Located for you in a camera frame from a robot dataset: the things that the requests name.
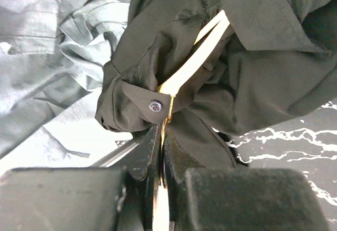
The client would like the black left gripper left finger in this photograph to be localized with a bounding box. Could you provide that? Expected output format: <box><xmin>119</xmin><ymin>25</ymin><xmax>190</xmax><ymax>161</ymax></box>
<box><xmin>1</xmin><ymin>126</ymin><xmax>160</xmax><ymax>230</ymax></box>

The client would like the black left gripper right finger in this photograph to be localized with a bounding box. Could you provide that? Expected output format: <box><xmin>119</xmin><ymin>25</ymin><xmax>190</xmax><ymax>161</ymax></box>
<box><xmin>164</xmin><ymin>131</ymin><xmax>329</xmax><ymax>230</ymax></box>

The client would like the yellow clothes hanger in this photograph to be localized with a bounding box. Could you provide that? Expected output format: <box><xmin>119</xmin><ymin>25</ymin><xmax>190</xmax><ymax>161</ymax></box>
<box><xmin>157</xmin><ymin>9</ymin><xmax>230</xmax><ymax>188</ymax></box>

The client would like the black shirt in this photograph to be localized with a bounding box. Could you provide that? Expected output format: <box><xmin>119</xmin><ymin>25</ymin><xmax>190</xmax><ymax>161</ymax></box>
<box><xmin>95</xmin><ymin>0</ymin><xmax>336</xmax><ymax>168</ymax></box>

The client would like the grey shirt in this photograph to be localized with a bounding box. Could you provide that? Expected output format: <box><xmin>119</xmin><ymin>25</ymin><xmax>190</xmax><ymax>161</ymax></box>
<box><xmin>1</xmin><ymin>0</ymin><xmax>130</xmax><ymax>156</ymax></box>

